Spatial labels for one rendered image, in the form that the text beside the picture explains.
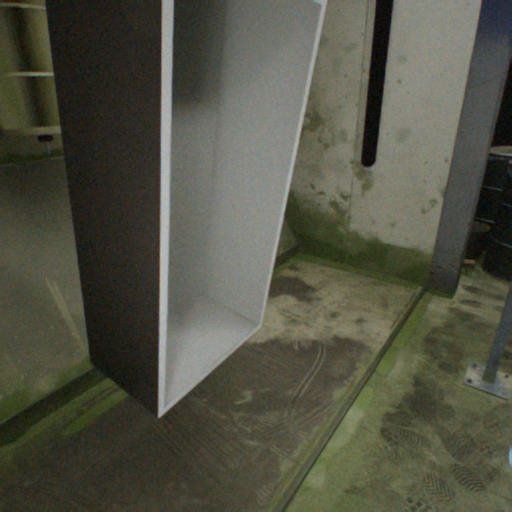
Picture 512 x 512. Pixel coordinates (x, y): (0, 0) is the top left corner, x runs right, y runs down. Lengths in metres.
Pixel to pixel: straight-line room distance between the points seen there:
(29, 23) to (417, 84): 2.12
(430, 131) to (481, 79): 0.37
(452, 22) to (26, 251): 2.64
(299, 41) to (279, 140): 0.29
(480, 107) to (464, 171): 0.37
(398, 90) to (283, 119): 1.60
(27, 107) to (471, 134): 2.39
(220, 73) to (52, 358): 1.47
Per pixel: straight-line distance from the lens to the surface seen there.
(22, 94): 1.97
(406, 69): 2.80
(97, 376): 2.12
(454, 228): 2.84
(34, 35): 1.98
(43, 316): 2.06
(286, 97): 1.29
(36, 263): 2.12
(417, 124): 2.77
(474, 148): 2.72
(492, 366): 2.26
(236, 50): 1.40
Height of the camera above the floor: 1.39
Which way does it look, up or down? 25 degrees down
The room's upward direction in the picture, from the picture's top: 2 degrees counter-clockwise
